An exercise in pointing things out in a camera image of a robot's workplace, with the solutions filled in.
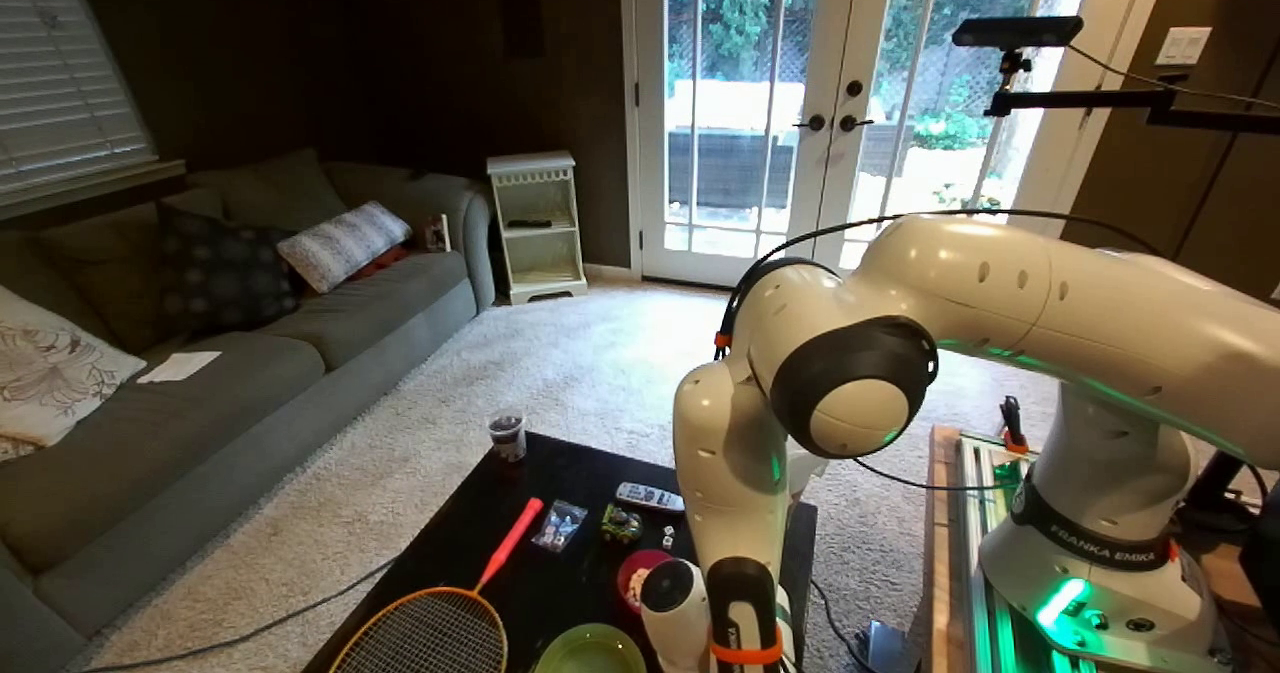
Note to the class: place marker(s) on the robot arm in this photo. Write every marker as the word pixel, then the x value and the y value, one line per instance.
pixel 1000 293

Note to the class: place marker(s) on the white small shelf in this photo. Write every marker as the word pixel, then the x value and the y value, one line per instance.
pixel 540 253

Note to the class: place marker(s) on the clear cup with dark contents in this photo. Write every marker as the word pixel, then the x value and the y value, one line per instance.
pixel 508 438

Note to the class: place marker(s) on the grey remote control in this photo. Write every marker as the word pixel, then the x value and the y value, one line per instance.
pixel 648 497

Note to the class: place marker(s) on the green toy car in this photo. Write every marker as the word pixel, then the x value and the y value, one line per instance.
pixel 620 524

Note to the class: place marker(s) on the small white dice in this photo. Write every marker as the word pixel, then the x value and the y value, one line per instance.
pixel 668 538

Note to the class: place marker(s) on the small clear plastic bag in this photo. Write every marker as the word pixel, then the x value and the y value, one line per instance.
pixel 560 526

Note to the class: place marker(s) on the pair of white french doors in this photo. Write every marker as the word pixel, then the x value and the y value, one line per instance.
pixel 830 183

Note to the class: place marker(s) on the red bowl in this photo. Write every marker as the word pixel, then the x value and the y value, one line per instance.
pixel 632 573

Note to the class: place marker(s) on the white grey patterned pillow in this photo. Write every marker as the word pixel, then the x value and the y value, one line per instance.
pixel 345 243

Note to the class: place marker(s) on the green plate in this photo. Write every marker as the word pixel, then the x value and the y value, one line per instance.
pixel 590 651

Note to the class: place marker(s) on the grey green pillow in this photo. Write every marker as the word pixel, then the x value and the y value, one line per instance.
pixel 285 188

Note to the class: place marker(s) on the orange badminton racket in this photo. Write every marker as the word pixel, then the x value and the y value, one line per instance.
pixel 440 633

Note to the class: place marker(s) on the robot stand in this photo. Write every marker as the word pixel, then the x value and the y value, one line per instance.
pixel 942 553

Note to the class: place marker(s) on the black orange clamp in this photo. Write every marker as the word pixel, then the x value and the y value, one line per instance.
pixel 1013 423

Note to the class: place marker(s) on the dark patterned pillow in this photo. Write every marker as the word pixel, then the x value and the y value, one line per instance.
pixel 225 273

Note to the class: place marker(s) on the black power brick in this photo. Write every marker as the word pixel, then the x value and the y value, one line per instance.
pixel 890 648

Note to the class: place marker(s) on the grey sofa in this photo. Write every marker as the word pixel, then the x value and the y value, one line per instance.
pixel 200 423

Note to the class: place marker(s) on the white sheet of paper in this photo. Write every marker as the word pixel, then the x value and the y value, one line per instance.
pixel 180 366

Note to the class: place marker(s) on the white floral pillow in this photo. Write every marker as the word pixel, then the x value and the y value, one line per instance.
pixel 50 373

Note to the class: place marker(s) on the window blinds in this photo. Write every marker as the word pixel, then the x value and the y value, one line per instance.
pixel 60 73

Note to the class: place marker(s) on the small picture frame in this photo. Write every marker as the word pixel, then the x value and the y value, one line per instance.
pixel 437 233

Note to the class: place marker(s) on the camera on mount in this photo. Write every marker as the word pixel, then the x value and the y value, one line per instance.
pixel 1015 31

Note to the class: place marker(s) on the white wall switch plate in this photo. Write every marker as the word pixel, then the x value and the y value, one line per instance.
pixel 1183 46

